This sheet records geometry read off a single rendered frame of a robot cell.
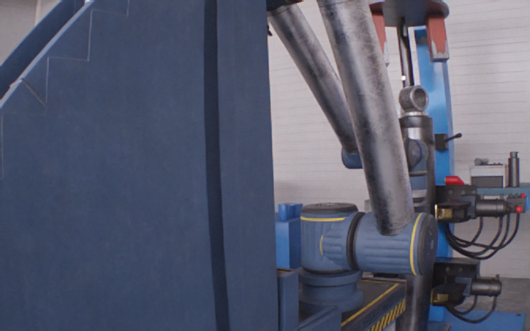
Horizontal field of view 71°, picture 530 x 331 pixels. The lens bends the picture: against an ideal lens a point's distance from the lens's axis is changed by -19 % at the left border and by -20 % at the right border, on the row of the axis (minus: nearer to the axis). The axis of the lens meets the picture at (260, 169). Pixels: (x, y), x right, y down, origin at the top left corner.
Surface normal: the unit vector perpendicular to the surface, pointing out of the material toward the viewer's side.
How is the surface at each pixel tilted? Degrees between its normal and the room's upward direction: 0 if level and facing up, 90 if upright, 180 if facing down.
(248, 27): 90
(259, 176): 90
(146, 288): 90
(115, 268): 90
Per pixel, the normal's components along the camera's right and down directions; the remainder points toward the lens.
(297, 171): -0.62, 0.04
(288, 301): 0.78, -0.01
